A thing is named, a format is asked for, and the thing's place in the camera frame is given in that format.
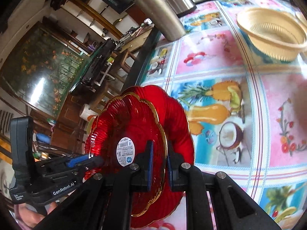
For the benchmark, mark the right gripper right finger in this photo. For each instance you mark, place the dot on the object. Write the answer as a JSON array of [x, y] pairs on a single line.
[[214, 201]]

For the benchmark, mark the fruit pattern tablecloth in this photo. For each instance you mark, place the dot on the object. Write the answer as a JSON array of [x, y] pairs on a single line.
[[247, 110]]

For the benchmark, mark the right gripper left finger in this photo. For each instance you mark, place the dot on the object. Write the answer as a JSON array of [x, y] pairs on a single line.
[[104, 202]]

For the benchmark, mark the tall steel thermos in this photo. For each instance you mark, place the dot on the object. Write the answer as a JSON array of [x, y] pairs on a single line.
[[163, 17]]

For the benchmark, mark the wooden chair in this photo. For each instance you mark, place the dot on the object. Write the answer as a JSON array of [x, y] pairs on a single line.
[[107, 89]]

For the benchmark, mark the red plate with label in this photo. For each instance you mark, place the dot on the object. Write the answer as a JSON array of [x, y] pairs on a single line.
[[120, 133]]

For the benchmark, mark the framed flower painting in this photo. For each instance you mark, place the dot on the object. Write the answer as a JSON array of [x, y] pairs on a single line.
[[41, 69]]

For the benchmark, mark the large beige plastic bowl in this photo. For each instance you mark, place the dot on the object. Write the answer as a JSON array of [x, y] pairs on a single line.
[[274, 33]]

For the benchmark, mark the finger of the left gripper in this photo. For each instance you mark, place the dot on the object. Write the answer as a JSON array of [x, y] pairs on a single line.
[[69, 164]]

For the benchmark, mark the person's left hand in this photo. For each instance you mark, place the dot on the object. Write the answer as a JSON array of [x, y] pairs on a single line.
[[26, 218]]

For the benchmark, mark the wooden side desk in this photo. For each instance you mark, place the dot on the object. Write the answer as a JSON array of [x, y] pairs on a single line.
[[135, 40]]

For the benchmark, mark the red scalloped plate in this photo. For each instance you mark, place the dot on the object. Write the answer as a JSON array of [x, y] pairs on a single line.
[[173, 119]]

